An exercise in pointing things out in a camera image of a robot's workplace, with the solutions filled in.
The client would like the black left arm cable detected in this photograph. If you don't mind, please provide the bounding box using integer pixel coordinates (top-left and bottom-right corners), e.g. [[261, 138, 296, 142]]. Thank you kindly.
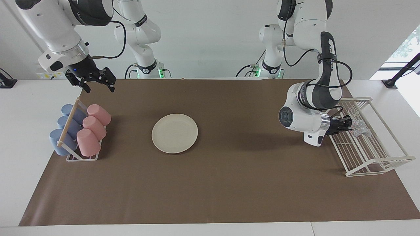
[[282, 18, 353, 110]]

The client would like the white wall outlet box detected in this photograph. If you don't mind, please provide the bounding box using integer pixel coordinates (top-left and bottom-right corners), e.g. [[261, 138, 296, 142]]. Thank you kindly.
[[35, 71, 66, 80]]

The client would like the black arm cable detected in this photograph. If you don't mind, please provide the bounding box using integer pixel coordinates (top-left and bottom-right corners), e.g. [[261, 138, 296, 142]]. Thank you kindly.
[[282, 18, 353, 110], [89, 20, 127, 59]]

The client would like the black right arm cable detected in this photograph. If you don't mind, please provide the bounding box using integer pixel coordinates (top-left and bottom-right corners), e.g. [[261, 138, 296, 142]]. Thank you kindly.
[[89, 20, 127, 59]]

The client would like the pink plastic cup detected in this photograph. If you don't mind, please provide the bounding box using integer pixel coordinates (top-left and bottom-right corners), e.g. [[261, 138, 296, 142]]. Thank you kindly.
[[87, 104, 112, 127], [82, 116, 107, 141], [76, 128, 101, 157]]

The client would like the brown table mat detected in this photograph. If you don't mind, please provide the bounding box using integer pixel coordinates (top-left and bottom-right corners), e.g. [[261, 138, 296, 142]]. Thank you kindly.
[[19, 79, 420, 226]]

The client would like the black clamp stand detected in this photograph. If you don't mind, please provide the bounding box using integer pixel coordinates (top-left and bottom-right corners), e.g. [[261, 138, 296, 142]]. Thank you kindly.
[[382, 52, 420, 89]]

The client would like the black table clamp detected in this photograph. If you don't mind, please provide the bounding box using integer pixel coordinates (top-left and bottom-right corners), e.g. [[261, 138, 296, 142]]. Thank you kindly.
[[0, 68, 17, 89]]

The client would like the white wire dish rack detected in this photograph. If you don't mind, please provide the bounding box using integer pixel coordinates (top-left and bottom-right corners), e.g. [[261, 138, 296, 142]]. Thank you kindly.
[[320, 97, 416, 177]]

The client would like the cream round plate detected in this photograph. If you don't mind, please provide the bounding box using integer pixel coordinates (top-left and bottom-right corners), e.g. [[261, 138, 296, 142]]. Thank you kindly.
[[152, 113, 199, 154]]

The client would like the blue plastic cup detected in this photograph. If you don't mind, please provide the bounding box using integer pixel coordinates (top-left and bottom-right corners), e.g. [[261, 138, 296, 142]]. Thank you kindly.
[[61, 104, 87, 124], [57, 115, 82, 138], [49, 129, 78, 156]]

